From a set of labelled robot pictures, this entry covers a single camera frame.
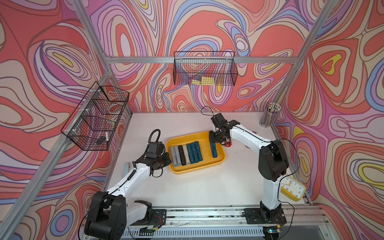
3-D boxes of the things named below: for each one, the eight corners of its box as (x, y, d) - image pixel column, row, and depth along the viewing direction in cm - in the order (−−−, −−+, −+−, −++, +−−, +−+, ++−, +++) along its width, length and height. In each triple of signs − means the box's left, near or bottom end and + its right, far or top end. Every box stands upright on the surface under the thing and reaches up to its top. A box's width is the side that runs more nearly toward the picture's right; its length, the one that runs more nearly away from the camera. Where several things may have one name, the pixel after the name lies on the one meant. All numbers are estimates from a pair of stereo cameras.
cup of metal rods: (259, 129, 114) (270, 109, 98) (257, 122, 119) (267, 102, 103) (270, 129, 114) (282, 109, 98) (267, 122, 119) (278, 102, 103)
